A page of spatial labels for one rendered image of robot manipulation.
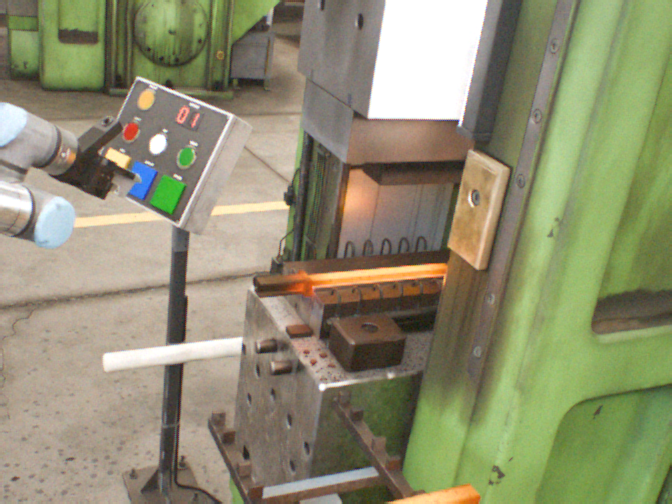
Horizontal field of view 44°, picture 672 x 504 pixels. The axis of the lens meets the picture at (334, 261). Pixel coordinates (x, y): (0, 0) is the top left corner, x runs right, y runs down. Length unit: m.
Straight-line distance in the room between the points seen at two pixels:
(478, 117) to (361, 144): 0.24
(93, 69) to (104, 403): 3.83
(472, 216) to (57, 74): 5.25
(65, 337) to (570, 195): 2.41
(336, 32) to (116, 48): 4.91
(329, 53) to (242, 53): 5.43
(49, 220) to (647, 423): 1.13
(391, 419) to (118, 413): 1.47
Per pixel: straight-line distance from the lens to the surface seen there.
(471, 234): 1.33
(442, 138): 1.51
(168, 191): 1.91
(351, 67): 1.41
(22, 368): 3.11
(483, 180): 1.30
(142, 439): 2.77
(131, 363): 1.99
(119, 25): 6.29
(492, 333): 1.34
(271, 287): 1.56
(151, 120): 2.03
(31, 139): 1.60
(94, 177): 1.72
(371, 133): 1.43
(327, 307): 1.55
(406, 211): 1.87
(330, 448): 1.55
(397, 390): 1.54
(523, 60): 1.26
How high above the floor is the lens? 1.72
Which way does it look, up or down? 25 degrees down
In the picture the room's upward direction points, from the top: 9 degrees clockwise
